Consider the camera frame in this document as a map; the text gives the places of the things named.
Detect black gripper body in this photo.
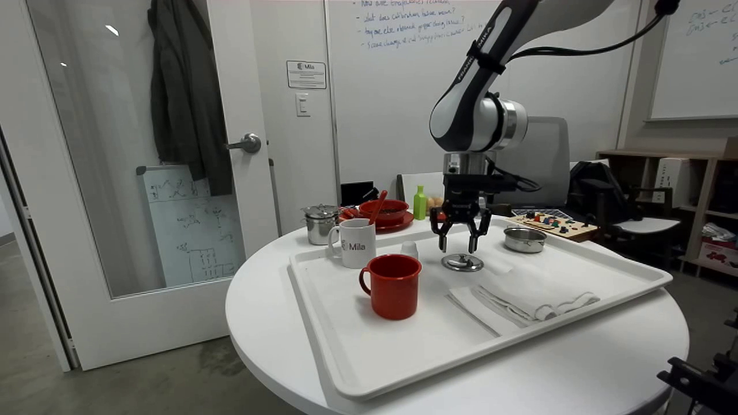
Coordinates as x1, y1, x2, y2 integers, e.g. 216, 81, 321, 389
442, 176, 501, 218

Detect silver door handle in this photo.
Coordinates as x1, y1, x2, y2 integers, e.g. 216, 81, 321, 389
227, 133, 262, 155

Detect grey office chair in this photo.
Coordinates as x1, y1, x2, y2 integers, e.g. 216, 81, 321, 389
491, 118, 569, 209

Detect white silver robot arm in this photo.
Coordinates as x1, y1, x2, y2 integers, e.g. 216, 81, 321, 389
428, 0, 612, 251

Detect dark hanging jacket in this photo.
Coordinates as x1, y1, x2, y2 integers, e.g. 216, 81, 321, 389
148, 0, 232, 195

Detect red bowl on plate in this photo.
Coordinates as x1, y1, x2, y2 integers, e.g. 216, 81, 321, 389
338, 195, 412, 232

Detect silver metal cup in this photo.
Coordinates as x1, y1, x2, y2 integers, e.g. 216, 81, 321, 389
303, 206, 338, 247

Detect white plastic tray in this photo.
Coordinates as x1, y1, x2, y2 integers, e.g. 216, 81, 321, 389
288, 217, 670, 399

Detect white round table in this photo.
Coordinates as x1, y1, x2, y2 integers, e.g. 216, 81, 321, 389
225, 222, 689, 415

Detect white folded cloth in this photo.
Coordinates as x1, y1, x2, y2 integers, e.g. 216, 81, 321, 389
448, 267, 596, 337

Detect red metal mug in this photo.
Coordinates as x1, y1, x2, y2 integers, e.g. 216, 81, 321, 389
356, 253, 421, 321

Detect silver pot lid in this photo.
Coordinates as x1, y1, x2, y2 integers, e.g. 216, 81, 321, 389
440, 253, 483, 271

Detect small silver pot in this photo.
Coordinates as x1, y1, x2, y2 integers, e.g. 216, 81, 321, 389
503, 225, 547, 253

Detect wooden switch board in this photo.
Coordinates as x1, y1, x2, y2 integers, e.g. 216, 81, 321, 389
517, 209, 596, 239

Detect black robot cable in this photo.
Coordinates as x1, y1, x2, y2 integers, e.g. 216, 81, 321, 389
503, 0, 682, 65

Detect green bottle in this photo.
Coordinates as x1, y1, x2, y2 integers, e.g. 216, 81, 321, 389
412, 184, 428, 218

